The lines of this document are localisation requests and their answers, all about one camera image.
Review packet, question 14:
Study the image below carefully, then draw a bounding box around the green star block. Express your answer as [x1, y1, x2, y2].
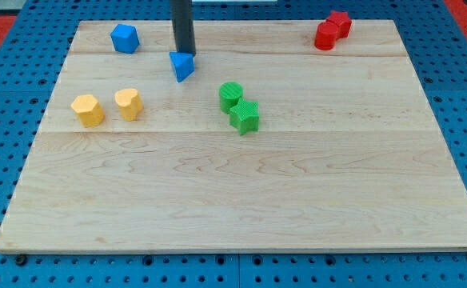
[230, 98, 260, 135]

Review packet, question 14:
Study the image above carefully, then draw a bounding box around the blue triangle block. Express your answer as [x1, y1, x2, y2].
[169, 51, 194, 82]

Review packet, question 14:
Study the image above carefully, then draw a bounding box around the red star block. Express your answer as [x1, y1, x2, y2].
[326, 10, 352, 38]

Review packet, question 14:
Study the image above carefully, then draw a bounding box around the wooden board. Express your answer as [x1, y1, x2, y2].
[0, 20, 467, 254]

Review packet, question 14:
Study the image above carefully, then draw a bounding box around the green cylinder block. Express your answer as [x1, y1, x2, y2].
[218, 82, 244, 114]

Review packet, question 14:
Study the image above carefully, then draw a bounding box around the yellow heart block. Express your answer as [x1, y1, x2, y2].
[114, 88, 144, 122]

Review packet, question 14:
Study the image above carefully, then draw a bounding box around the red cylinder block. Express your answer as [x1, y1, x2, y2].
[314, 21, 339, 50]

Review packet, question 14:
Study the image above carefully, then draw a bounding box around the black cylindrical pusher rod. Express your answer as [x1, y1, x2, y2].
[170, 0, 196, 56]

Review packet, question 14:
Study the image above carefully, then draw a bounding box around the yellow hexagon block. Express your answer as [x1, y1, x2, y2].
[70, 94, 105, 127]

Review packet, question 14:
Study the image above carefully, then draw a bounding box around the blue cube block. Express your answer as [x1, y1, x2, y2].
[110, 24, 139, 54]

